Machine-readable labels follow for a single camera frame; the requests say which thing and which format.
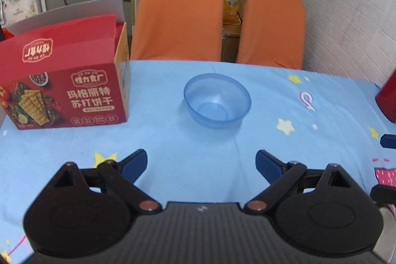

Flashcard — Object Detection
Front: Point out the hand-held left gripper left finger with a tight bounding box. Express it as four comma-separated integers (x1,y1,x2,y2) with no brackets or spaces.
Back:
52,149,163,216

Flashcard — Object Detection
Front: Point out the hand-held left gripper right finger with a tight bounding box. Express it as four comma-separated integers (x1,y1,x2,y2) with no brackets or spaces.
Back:
244,149,357,216

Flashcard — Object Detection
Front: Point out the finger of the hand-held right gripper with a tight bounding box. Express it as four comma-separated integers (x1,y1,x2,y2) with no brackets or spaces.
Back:
381,134,396,148
370,184,396,206

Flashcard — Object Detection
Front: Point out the blue plastic bowl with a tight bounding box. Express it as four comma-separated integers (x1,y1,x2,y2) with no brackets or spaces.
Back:
184,73,252,129

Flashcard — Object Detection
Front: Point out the red thermos jug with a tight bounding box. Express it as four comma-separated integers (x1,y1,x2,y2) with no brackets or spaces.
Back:
375,69,396,124

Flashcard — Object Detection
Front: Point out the blue cartoon-print tablecloth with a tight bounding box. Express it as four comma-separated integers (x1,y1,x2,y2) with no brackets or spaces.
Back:
0,59,396,258

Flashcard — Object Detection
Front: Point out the red cracker box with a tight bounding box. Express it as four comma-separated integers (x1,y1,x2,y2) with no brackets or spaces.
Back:
0,0,130,130

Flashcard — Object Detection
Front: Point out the brown cardboard box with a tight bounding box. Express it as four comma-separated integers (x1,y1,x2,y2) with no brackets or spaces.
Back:
221,24,244,62

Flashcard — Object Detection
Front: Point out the orange chair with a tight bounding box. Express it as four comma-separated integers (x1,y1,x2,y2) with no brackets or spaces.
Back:
237,0,305,70
131,0,224,62

